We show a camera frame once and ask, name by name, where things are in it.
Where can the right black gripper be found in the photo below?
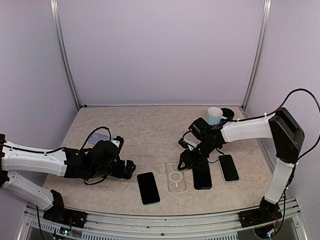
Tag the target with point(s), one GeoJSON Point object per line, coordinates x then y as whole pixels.
{"type": "Point", "coordinates": [189, 159]}

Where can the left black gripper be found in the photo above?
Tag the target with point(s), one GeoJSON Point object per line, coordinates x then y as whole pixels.
{"type": "Point", "coordinates": [119, 172]}

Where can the clear phone case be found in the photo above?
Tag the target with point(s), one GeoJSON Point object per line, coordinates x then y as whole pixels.
{"type": "Point", "coordinates": [175, 178]}

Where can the light blue phone case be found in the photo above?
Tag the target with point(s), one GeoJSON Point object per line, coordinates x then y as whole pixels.
{"type": "Point", "coordinates": [231, 181]}

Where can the black phone teal edge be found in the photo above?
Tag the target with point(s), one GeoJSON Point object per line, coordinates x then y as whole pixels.
{"type": "Point", "coordinates": [148, 188]}

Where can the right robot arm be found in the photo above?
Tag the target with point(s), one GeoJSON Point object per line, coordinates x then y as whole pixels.
{"type": "Point", "coordinates": [280, 126]}

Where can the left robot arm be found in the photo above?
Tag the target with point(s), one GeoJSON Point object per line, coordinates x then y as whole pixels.
{"type": "Point", "coordinates": [114, 195]}

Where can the lavender phone case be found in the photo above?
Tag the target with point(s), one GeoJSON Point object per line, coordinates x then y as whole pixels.
{"type": "Point", "coordinates": [96, 137]}

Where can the light blue mug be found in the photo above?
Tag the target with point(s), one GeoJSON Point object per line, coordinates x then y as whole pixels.
{"type": "Point", "coordinates": [214, 116]}

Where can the dark green mug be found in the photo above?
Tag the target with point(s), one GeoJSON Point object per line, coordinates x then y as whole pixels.
{"type": "Point", "coordinates": [227, 114]}

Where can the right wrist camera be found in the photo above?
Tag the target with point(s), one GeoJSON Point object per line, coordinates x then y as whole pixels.
{"type": "Point", "coordinates": [187, 144]}

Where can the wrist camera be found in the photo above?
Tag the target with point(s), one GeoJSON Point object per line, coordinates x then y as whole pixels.
{"type": "Point", "coordinates": [187, 144]}
{"type": "Point", "coordinates": [117, 144]}

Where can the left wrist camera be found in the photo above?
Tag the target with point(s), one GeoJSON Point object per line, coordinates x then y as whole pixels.
{"type": "Point", "coordinates": [117, 144]}

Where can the aluminium frame rail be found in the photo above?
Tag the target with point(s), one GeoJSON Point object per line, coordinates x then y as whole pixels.
{"type": "Point", "coordinates": [108, 226]}

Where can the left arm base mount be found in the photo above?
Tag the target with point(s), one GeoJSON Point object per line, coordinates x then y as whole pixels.
{"type": "Point", "coordinates": [59, 214]}

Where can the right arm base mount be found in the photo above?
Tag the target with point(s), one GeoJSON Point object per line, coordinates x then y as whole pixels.
{"type": "Point", "coordinates": [266, 212]}

